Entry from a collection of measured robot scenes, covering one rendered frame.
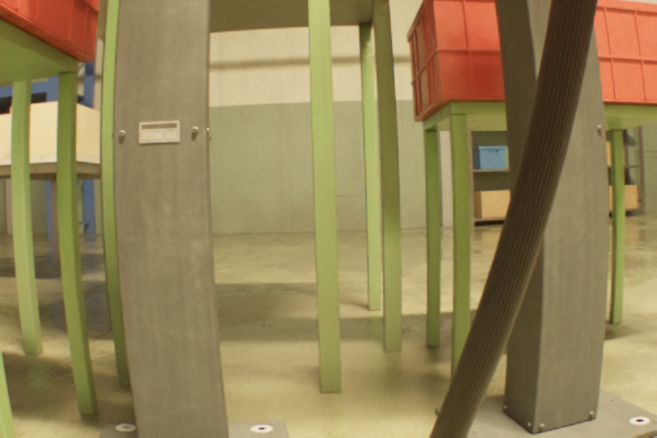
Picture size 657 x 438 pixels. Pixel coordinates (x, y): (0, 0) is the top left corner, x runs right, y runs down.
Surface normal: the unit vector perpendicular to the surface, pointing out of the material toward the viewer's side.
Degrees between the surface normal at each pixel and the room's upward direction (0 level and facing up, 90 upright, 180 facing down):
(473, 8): 90
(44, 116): 90
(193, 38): 90
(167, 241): 90
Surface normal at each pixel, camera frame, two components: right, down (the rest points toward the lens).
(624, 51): -0.01, -0.02
